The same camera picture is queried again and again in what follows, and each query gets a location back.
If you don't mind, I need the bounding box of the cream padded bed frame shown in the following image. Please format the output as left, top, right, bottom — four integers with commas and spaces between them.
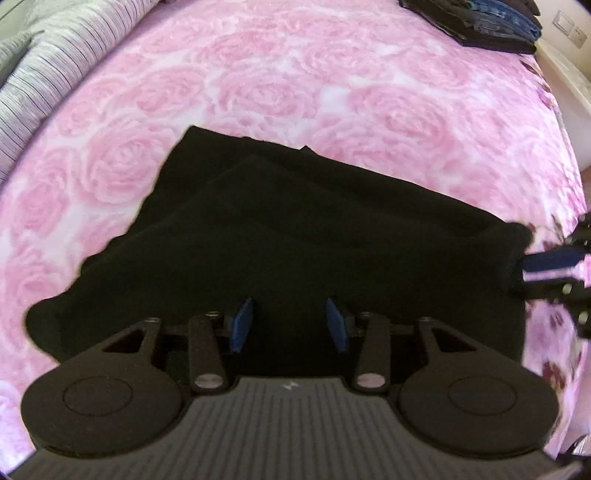
530, 0, 591, 167

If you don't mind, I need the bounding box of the wall socket by headboard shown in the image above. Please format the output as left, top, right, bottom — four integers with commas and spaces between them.
553, 11, 587, 48

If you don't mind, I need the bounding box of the folded dark clothes stack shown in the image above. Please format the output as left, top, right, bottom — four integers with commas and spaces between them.
399, 0, 543, 55

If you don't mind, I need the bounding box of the black zip fleece jacket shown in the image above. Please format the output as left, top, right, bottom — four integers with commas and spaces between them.
25, 127, 532, 375

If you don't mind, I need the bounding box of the pink rose bed blanket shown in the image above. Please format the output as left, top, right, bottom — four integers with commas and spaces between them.
1, 1, 587, 471

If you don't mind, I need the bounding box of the white ribbed rolled quilt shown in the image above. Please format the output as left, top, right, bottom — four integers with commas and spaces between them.
1, 0, 157, 181

